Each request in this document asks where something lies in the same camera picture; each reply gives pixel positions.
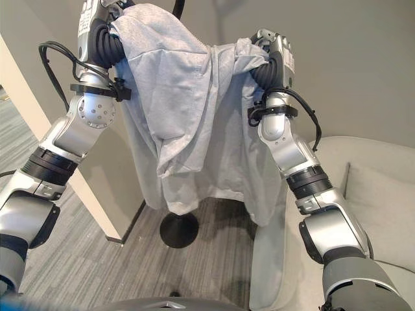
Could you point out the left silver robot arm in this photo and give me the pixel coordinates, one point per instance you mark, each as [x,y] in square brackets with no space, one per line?
[69,136]

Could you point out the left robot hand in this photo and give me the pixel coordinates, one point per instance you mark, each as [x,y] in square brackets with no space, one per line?
[87,26]

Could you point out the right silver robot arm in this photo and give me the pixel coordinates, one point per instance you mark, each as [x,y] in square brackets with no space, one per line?
[327,226]

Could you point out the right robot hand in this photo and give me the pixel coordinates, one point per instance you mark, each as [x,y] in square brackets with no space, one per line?
[286,60]

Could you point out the light beige sofa cushion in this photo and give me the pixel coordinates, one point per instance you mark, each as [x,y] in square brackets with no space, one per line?
[382,207]

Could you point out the light grey shirt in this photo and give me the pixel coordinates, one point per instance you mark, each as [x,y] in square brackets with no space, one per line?
[191,116]

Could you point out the light beige sofa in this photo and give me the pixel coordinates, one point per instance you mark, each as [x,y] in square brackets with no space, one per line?
[386,285]

